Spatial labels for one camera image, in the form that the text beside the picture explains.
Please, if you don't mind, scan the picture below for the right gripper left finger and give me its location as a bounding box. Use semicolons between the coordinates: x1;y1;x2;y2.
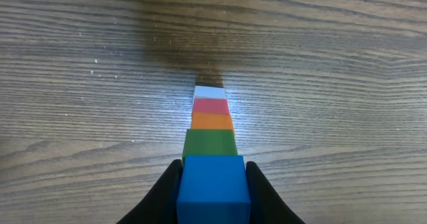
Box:
115;159;184;224

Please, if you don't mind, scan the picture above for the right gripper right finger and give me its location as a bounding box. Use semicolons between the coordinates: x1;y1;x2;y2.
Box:
245;161;306;224

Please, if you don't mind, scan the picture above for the blue cube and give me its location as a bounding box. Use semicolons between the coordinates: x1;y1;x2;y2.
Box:
175;154;252;224

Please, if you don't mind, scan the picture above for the green cube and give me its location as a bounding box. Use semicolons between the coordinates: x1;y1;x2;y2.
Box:
181;128;239;165

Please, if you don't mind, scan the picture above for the orange cube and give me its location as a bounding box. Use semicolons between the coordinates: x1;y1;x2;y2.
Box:
190;111;236;137

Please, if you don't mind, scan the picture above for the red cube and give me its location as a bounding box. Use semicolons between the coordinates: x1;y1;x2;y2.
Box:
191;97;232;115

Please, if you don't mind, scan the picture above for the white cube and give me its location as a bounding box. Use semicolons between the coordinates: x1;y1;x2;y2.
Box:
192;85;228;101

